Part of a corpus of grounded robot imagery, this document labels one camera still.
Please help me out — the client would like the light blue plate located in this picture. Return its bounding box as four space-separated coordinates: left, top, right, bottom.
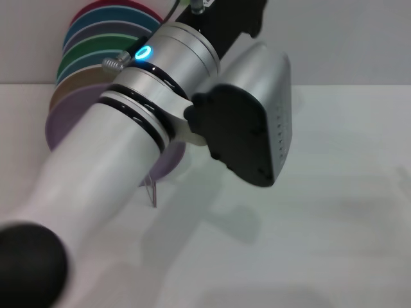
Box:
56 49 125 86

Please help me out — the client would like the clear acrylic plate rack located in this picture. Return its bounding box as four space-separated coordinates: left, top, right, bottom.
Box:
137 175 158 209

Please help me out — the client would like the dark green plate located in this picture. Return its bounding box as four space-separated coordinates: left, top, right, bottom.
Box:
57 33 146 78

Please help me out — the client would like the purple plate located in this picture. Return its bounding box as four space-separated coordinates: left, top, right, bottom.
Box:
44 83 187 189

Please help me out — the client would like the deep blue plate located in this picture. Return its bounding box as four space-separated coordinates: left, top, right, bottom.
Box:
62 6 164 49

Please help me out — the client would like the grey lavender plate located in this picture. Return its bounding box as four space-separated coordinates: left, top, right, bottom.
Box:
62 21 155 54

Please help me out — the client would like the red plate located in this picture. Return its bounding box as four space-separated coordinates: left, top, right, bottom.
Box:
69 0 165 28

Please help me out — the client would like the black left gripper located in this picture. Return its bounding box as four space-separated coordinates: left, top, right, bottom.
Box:
175 0 267 57

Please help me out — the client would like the beige plate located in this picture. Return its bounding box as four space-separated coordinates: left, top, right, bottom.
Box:
48 64 112 112

